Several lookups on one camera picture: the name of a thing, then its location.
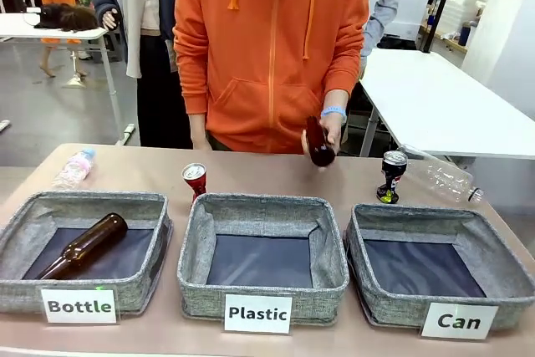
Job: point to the person right forearm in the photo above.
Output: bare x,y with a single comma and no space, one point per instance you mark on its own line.
197,123

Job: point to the bystander in beige cardigan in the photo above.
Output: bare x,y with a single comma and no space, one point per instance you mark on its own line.
144,6

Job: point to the dark blue bottle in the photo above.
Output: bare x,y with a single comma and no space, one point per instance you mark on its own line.
464,35

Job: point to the brown glass bottle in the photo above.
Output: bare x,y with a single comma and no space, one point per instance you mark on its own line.
88,244
319,148

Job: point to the bystander right hand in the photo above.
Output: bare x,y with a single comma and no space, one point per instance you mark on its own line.
112,19

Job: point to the white Plastic label sign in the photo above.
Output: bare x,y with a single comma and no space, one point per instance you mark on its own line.
258,314

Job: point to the white Bottle label sign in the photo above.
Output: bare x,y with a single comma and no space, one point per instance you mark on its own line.
79,306

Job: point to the person right hand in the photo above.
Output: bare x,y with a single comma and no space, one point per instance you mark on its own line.
200,141

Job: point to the small pink-label water bottle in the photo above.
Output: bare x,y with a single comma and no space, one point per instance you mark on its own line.
73,171

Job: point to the white Can label sign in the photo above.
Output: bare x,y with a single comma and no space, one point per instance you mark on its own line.
459,322

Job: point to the white folding table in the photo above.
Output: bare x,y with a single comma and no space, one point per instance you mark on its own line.
16,31

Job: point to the black tripod pole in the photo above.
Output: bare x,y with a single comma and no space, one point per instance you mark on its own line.
436,10

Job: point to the crushed red soda can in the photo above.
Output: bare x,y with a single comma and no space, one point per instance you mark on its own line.
194,181

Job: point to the light blue wristband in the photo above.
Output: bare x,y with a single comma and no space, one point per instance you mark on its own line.
334,112

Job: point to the grey fabric basket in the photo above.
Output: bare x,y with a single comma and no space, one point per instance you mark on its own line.
376,300
21,292
200,292

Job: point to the large clear plastic bottle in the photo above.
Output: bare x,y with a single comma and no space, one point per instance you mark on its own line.
441,177

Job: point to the person left forearm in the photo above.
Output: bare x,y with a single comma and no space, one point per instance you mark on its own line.
335,100

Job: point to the large white table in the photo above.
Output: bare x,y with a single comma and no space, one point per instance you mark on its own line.
439,102

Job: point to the person left hand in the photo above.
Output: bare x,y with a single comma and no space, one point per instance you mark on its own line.
336,129

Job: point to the black furry item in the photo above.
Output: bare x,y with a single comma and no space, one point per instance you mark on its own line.
69,17

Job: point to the white box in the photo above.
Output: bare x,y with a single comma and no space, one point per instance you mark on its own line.
411,14

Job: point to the crushed black soda can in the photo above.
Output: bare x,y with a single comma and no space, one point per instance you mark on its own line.
392,177

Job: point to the person in orange hoodie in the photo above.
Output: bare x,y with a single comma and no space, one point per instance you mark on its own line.
259,39

